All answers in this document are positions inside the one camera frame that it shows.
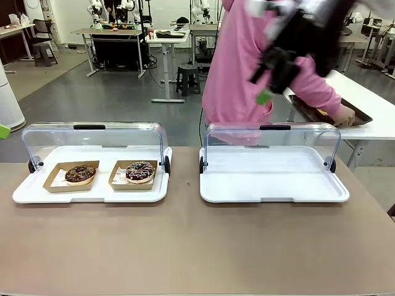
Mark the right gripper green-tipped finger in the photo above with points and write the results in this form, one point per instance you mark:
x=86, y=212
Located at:
x=258, y=73
x=264, y=98

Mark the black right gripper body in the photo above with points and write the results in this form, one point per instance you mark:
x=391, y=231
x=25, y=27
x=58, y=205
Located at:
x=287, y=61

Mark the black serving tray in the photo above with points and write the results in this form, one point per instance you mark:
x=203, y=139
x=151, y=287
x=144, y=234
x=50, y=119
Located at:
x=304, y=108

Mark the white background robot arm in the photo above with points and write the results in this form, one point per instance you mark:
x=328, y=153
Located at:
x=200, y=10
x=128, y=9
x=95, y=13

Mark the person's right forearm pink sleeve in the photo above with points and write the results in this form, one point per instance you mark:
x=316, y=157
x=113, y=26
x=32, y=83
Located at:
x=321, y=89

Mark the person in pink hoodie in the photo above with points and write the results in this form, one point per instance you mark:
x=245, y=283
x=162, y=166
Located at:
x=234, y=77

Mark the brown cardboard donut tray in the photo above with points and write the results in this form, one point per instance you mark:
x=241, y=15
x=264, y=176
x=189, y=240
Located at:
x=49, y=185
x=115, y=184

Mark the chocolate donut with sprinkles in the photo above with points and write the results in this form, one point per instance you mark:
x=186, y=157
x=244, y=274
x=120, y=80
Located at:
x=81, y=174

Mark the dark purple glazed donut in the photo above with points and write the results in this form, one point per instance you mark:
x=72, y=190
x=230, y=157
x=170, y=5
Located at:
x=140, y=172

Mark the person's right hand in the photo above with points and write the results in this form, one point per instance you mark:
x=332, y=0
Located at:
x=346, y=117

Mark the white cylindrical air purifier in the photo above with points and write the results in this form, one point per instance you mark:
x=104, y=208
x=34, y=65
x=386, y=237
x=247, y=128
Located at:
x=9, y=98

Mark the clear display case lid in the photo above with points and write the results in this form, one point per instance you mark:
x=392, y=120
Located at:
x=92, y=137
x=271, y=138

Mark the black lid hinge knob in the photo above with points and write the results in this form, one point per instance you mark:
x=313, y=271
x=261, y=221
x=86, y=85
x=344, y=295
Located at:
x=332, y=165
x=202, y=165
x=167, y=164
x=31, y=166

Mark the beige top background tables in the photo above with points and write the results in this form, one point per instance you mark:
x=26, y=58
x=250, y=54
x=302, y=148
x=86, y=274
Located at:
x=351, y=39

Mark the grey plastic step stool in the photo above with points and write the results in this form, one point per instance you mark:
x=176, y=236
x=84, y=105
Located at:
x=188, y=78

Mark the white paper tray liner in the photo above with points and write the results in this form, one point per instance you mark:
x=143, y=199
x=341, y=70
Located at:
x=58, y=179
x=118, y=176

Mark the white display case base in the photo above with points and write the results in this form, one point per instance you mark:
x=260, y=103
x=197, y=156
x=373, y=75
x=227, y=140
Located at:
x=265, y=185

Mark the small grey stool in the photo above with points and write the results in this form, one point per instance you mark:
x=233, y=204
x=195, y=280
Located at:
x=45, y=54

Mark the white side table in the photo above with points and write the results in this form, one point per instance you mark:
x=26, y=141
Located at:
x=370, y=101

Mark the white height-adjustable desk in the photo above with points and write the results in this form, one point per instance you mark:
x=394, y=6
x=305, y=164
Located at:
x=168, y=38

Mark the white top background table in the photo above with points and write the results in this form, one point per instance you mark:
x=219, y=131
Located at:
x=15, y=28

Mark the left white display case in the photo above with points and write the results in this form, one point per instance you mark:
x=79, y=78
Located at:
x=92, y=197

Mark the black office chair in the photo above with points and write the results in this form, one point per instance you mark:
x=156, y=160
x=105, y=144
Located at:
x=43, y=29

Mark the white paper bag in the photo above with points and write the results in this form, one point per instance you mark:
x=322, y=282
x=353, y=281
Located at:
x=23, y=19

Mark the red paper cup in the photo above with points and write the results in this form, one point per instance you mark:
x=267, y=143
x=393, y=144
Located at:
x=150, y=34

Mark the wooden top background desk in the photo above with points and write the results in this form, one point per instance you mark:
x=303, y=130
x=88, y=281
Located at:
x=92, y=31

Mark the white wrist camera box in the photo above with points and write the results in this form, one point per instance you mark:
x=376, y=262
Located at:
x=267, y=21

